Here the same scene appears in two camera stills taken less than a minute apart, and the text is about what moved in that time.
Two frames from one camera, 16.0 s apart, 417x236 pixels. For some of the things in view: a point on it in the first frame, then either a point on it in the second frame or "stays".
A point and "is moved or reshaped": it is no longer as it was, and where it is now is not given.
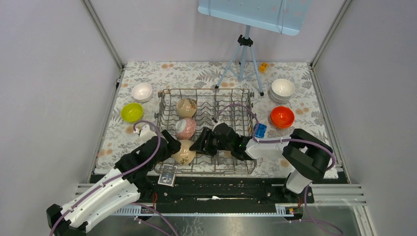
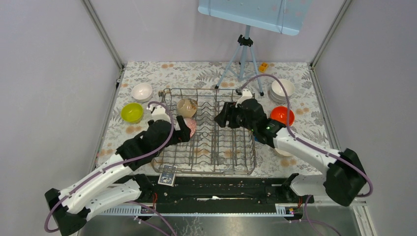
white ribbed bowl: (282, 89) stays
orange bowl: (282, 115) stays
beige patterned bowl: (185, 156) is moved or reshaped
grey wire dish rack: (234, 106) stays
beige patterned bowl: (186, 107) stays
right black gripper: (199, 145) -> (228, 109)
